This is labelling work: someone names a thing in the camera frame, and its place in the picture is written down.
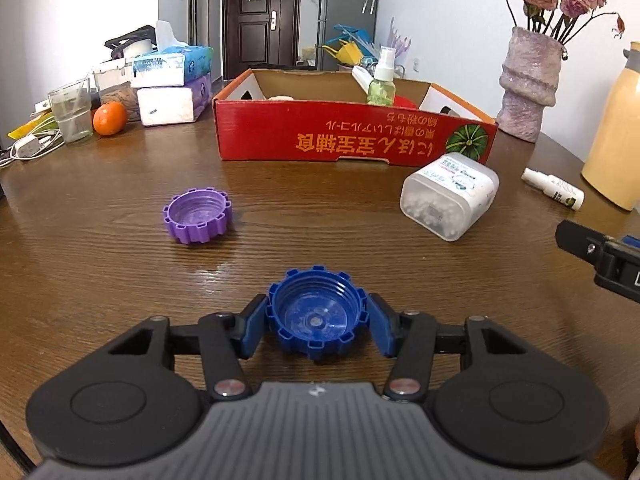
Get white charger with cable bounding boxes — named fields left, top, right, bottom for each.
left=0, top=130, right=66, bottom=168

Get orange fruit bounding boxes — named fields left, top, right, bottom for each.
left=92, top=101, right=128, bottom=137

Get clear cotton swab container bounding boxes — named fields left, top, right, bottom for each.
left=400, top=152, right=501, bottom=243

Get clear container with twine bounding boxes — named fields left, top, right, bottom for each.
left=93, top=60, right=142, bottom=123

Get purple feather decoration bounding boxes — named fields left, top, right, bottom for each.
left=387, top=17, right=413, bottom=68

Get clear drinking glass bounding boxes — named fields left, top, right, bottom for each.
left=48, top=78, right=94, bottom=145

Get pink textured vase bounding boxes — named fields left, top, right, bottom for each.
left=497, top=26, right=568, bottom=143

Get yellow thermos jug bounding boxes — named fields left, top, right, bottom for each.
left=581, top=42, right=640, bottom=211

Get grey refrigerator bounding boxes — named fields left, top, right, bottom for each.
left=317, top=0, right=378, bottom=73

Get blue plastic hangers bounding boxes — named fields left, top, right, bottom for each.
left=325, top=24, right=373, bottom=56

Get purple notched bottle cap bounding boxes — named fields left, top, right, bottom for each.
left=162, top=187, right=235, bottom=245

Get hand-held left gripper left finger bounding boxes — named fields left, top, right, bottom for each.
left=107, top=294, right=268, bottom=403

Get dark brown door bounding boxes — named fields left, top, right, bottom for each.
left=223, top=0, right=303, bottom=81

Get green spray bottle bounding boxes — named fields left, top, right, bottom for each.
left=366, top=46, right=397, bottom=107

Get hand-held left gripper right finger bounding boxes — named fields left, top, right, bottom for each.
left=367, top=292, right=526, bottom=403

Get blue green tissue pack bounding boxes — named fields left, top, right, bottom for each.
left=131, top=20, right=213, bottom=88

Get red cardboard box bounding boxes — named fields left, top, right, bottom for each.
left=212, top=69, right=499, bottom=167

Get black filament spool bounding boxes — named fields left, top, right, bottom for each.
left=104, top=25, right=157, bottom=60

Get purple tissue pack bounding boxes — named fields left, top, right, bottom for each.
left=137, top=74, right=212, bottom=127

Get yellow packet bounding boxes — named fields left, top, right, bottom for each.
left=7, top=115, right=56, bottom=140

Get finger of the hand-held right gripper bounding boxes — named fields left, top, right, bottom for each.
left=555, top=219, right=640, bottom=305

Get small white spray bottle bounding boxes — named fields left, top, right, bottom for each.
left=521, top=167, right=586, bottom=212

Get blue notched bottle cap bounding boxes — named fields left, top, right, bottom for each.
left=266, top=266, right=370, bottom=361

